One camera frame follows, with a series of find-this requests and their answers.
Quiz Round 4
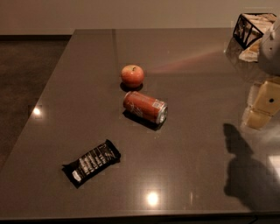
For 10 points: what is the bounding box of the red apple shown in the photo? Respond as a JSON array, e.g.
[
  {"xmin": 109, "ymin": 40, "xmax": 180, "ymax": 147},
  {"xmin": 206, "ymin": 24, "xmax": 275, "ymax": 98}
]
[{"xmin": 121, "ymin": 65, "xmax": 144, "ymax": 88}]

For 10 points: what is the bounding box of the red coke can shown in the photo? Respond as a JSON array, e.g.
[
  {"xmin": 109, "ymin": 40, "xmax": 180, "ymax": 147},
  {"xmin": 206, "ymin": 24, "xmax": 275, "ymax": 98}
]
[{"xmin": 123, "ymin": 91, "xmax": 168, "ymax": 125}]

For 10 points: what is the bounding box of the black snack bar wrapper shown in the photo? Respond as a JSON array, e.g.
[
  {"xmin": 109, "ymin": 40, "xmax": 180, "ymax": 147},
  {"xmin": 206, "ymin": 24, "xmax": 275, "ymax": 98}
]
[{"xmin": 62, "ymin": 140, "xmax": 121, "ymax": 188}]

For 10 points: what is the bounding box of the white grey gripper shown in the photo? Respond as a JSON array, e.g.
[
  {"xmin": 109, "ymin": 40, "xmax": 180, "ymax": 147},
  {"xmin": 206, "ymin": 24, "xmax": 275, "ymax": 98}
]
[{"xmin": 243, "ymin": 18, "xmax": 280, "ymax": 130}]

